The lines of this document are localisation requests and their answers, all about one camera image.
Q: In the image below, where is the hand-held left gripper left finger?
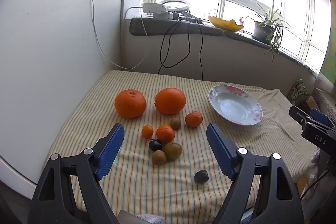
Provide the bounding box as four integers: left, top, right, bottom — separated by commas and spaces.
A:
28, 123, 125, 224

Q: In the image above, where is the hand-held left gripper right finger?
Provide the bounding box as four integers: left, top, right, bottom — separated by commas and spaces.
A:
206, 123, 305, 224

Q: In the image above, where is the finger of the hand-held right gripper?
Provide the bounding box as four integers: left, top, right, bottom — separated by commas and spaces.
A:
289, 105, 312, 124
310, 108, 336, 130

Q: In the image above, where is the dark plum alone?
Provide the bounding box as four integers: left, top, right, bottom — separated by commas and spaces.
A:
194, 170, 210, 184

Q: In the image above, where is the floral white plate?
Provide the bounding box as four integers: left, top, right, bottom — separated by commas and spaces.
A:
208, 85, 263, 126

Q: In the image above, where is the large orange with stem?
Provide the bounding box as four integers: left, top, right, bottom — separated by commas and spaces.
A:
114, 89, 147, 119

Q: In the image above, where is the large smooth orange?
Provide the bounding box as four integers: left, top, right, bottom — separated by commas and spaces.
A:
154, 88, 187, 115

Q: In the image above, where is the person's right hand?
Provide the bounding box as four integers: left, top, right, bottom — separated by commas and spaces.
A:
310, 148, 321, 165

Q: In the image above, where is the white lace cloth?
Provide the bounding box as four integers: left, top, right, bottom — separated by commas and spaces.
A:
314, 88, 336, 115

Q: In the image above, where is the green patterned bag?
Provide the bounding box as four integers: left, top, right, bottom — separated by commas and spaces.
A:
287, 80, 311, 103

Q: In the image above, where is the tiny orange kumquat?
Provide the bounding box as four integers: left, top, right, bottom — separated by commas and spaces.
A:
141, 125, 154, 139

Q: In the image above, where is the small tangerine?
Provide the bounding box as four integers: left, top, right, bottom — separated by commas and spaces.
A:
185, 111, 203, 128
156, 124, 175, 144

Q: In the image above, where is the dark purple plum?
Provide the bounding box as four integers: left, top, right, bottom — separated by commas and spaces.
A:
148, 139, 163, 152

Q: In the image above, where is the striped tablecloth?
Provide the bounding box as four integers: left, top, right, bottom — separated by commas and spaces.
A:
49, 70, 319, 217

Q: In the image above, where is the brown kiwi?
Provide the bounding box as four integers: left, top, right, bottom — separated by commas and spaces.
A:
152, 150, 167, 165
169, 117, 181, 130

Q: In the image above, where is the greenish brown round fruit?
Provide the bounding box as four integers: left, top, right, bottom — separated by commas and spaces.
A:
163, 142, 183, 161

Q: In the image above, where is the potted spider plant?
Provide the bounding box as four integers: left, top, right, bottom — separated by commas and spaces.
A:
247, 0, 291, 62

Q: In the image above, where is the white refrigerator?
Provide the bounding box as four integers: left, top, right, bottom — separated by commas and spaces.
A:
0, 0, 124, 186

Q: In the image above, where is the grey stone windowsill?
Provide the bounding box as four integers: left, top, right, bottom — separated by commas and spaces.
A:
129, 17, 320, 75

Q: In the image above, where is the white grey device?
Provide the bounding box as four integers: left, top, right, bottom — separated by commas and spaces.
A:
153, 12, 179, 20

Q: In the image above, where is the white power adapter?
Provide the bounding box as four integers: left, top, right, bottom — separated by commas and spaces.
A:
142, 2, 167, 15

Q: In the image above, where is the black cable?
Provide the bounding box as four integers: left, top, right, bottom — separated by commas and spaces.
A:
187, 17, 204, 80
158, 20, 191, 75

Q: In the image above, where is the white cable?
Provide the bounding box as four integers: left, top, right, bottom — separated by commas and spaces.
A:
91, 0, 148, 70

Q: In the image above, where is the ring light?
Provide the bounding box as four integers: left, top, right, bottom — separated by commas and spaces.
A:
159, 0, 194, 16

